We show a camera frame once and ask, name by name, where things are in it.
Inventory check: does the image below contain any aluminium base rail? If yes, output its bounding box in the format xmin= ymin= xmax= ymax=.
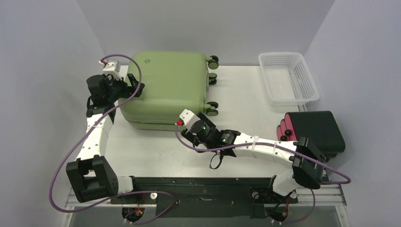
xmin=63 ymin=185 xmax=347 ymax=208

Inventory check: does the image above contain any white perforated plastic basket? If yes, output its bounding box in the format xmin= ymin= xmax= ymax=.
xmin=258 ymin=52 xmax=320 ymax=106

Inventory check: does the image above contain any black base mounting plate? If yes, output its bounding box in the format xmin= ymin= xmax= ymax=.
xmin=106 ymin=177 xmax=318 ymax=223

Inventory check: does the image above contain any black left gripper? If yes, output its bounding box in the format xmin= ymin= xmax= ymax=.
xmin=104 ymin=74 xmax=145 ymax=103

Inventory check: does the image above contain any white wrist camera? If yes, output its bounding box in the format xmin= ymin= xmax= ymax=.
xmin=179 ymin=109 xmax=199 ymax=130
xmin=103 ymin=61 xmax=122 ymax=80

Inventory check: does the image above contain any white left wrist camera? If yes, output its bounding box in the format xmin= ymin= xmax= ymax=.
xmin=103 ymin=61 xmax=122 ymax=80

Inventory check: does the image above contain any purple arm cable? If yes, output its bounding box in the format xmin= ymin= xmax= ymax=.
xmin=174 ymin=123 xmax=352 ymax=226
xmin=48 ymin=53 xmax=175 ymax=226

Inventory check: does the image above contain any black and pink storage organizer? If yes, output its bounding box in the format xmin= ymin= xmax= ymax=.
xmin=276 ymin=111 xmax=346 ymax=161

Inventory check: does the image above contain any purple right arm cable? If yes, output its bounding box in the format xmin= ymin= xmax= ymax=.
xmin=174 ymin=123 xmax=352 ymax=226

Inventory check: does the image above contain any green hard-shell suitcase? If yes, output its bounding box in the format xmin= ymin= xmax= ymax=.
xmin=120 ymin=51 xmax=219 ymax=131

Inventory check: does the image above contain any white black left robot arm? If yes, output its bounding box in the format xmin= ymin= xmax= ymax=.
xmin=66 ymin=73 xmax=145 ymax=203

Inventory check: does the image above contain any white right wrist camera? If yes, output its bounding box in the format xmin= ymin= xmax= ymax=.
xmin=179 ymin=109 xmax=199 ymax=130

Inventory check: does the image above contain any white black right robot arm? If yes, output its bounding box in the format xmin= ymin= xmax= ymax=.
xmin=175 ymin=109 xmax=325 ymax=202

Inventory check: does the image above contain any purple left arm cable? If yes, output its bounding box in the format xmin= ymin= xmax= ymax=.
xmin=48 ymin=53 xmax=175 ymax=226

